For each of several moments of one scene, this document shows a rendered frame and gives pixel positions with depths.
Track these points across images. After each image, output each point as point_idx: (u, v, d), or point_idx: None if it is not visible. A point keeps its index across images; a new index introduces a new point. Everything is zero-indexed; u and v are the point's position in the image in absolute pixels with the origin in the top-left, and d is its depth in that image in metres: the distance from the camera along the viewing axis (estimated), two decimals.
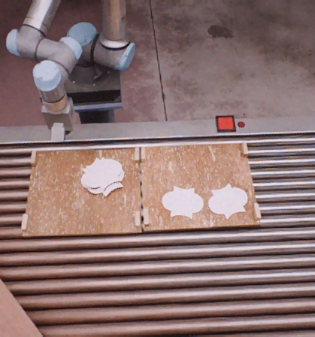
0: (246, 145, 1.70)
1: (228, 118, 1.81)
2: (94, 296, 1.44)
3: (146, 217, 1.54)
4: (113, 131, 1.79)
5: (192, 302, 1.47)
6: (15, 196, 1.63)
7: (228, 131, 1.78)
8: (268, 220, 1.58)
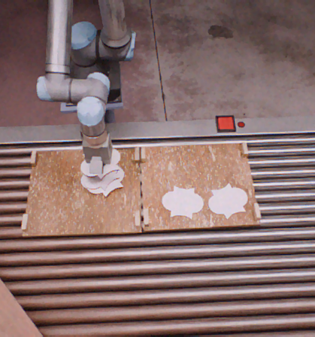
0: (246, 145, 1.70)
1: (228, 118, 1.81)
2: (94, 296, 1.44)
3: (146, 217, 1.54)
4: (113, 131, 1.79)
5: (192, 302, 1.47)
6: (15, 196, 1.63)
7: (228, 131, 1.78)
8: (268, 220, 1.58)
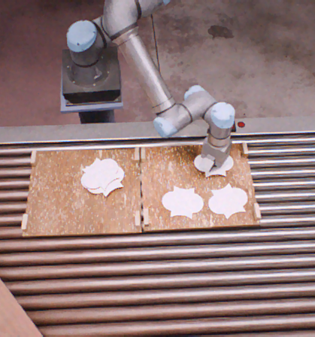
0: (246, 145, 1.70)
1: None
2: (94, 296, 1.44)
3: (146, 217, 1.54)
4: (113, 131, 1.79)
5: (192, 302, 1.47)
6: (15, 196, 1.63)
7: None
8: (268, 220, 1.58)
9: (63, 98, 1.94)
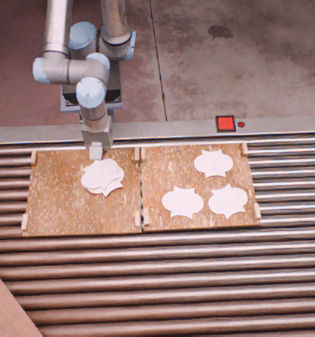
0: (246, 145, 1.70)
1: (228, 118, 1.81)
2: (94, 296, 1.44)
3: (146, 217, 1.54)
4: (113, 131, 1.79)
5: (192, 302, 1.47)
6: (15, 196, 1.63)
7: (228, 131, 1.78)
8: (268, 220, 1.58)
9: (63, 98, 1.94)
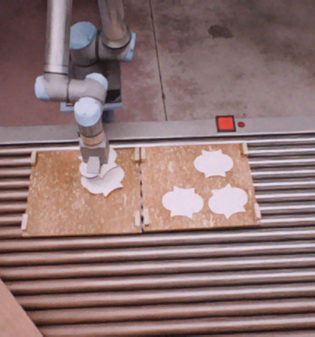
0: (246, 145, 1.70)
1: (228, 118, 1.81)
2: (94, 296, 1.44)
3: (146, 217, 1.54)
4: (113, 131, 1.79)
5: (192, 302, 1.47)
6: (15, 196, 1.63)
7: (228, 131, 1.78)
8: (268, 220, 1.58)
9: None
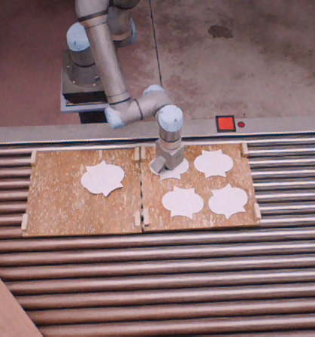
0: (246, 145, 1.70)
1: (228, 118, 1.81)
2: (94, 296, 1.44)
3: (146, 217, 1.54)
4: (113, 131, 1.79)
5: (192, 302, 1.47)
6: (15, 196, 1.63)
7: (228, 131, 1.78)
8: (268, 220, 1.58)
9: (63, 98, 1.94)
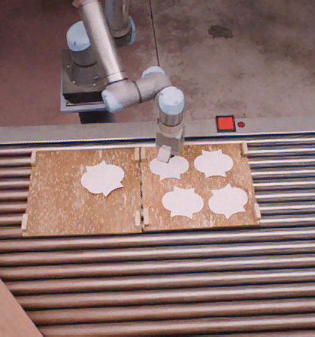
0: (246, 145, 1.70)
1: (228, 118, 1.81)
2: (94, 296, 1.44)
3: (146, 217, 1.54)
4: (113, 131, 1.79)
5: (192, 302, 1.47)
6: (15, 196, 1.63)
7: (228, 131, 1.78)
8: (268, 220, 1.58)
9: (63, 98, 1.94)
